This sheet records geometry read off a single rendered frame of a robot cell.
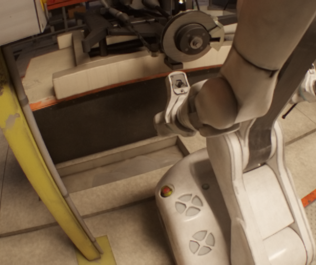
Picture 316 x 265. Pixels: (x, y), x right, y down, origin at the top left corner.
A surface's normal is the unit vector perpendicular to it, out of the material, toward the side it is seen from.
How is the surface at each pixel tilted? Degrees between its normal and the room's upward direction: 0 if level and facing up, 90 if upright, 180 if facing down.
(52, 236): 0
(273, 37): 109
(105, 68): 90
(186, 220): 25
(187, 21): 104
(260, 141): 59
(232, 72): 98
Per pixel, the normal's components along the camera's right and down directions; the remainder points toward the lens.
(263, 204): 0.08, -0.48
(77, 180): -0.04, -0.77
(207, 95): -0.95, 0.12
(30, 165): 0.36, 0.58
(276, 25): -0.35, 0.81
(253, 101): 0.23, 0.82
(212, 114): -0.87, 0.40
